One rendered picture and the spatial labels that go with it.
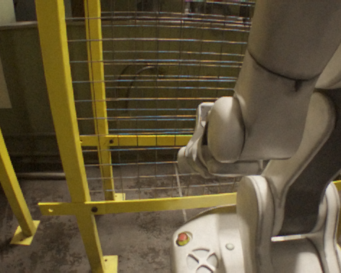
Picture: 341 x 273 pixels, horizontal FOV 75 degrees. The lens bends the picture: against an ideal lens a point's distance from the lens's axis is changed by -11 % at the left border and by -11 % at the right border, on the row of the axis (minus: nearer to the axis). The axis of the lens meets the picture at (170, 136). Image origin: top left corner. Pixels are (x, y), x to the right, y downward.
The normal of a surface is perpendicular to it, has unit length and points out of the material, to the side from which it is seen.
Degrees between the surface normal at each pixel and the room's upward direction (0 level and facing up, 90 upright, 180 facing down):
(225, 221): 69
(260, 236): 64
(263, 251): 49
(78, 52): 90
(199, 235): 0
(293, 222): 76
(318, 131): 94
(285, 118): 112
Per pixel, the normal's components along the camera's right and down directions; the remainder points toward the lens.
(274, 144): 0.06, 0.73
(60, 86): 0.14, 0.49
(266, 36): -0.80, 0.47
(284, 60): -0.39, 0.75
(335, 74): -0.93, 0.33
